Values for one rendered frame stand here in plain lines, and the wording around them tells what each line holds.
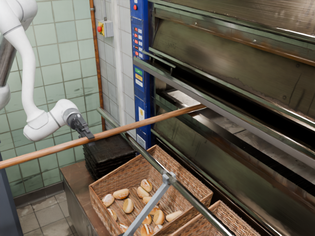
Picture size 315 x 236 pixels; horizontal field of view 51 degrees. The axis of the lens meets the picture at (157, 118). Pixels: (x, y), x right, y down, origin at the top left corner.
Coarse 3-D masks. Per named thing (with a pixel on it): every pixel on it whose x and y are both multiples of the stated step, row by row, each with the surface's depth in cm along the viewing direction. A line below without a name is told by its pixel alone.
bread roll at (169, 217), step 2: (174, 212) 184; (176, 212) 184; (178, 212) 185; (180, 212) 185; (168, 214) 184; (170, 214) 184; (172, 214) 183; (174, 214) 183; (176, 214) 183; (178, 214) 184; (166, 216) 184; (168, 216) 183; (170, 216) 183; (172, 216) 183; (174, 216) 183; (176, 216) 183; (166, 218) 184; (168, 218) 183; (170, 218) 183; (172, 218) 183; (174, 218) 183; (168, 220) 183; (170, 220) 183
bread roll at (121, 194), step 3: (123, 189) 202; (126, 189) 203; (114, 192) 201; (117, 192) 200; (120, 192) 200; (123, 192) 201; (126, 192) 202; (114, 195) 201; (117, 195) 200; (120, 195) 200; (123, 195) 201; (126, 195) 202; (117, 198) 201; (120, 198) 201; (123, 198) 202
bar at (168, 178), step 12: (108, 120) 172; (132, 144) 152; (144, 156) 143; (156, 168) 136; (168, 180) 129; (156, 192) 132; (180, 192) 123; (192, 204) 117; (144, 216) 131; (204, 216) 112; (216, 216) 110; (132, 228) 130; (216, 228) 108; (228, 228) 106
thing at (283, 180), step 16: (160, 96) 196; (192, 112) 176; (208, 128) 162; (224, 144) 154; (240, 144) 148; (256, 160) 138; (272, 160) 137; (272, 176) 132; (288, 176) 128; (304, 192) 121
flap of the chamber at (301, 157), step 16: (160, 64) 180; (192, 80) 159; (192, 96) 141; (224, 96) 141; (224, 112) 125; (256, 112) 128; (256, 128) 113; (288, 128) 117; (304, 128) 119; (272, 144) 108; (304, 144) 106; (304, 160) 99
